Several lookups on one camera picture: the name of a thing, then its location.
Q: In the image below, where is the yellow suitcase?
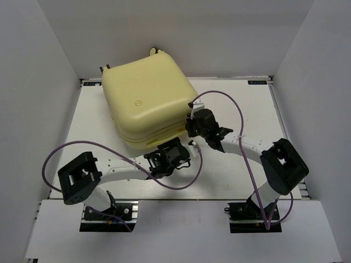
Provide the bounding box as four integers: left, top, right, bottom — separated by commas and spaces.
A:
100, 47, 198, 150

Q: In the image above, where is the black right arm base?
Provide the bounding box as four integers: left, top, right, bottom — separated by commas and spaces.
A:
224, 202, 282, 234

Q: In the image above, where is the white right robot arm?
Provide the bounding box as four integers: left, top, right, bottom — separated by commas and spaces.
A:
185, 108, 309, 219

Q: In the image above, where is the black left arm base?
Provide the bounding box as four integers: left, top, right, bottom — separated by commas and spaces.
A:
80, 202, 138, 233

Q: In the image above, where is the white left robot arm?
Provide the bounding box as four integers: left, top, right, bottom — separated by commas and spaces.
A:
58, 138, 190, 219

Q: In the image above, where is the blue table label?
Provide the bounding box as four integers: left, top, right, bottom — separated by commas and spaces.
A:
83, 81, 101, 87
247, 80, 267, 85

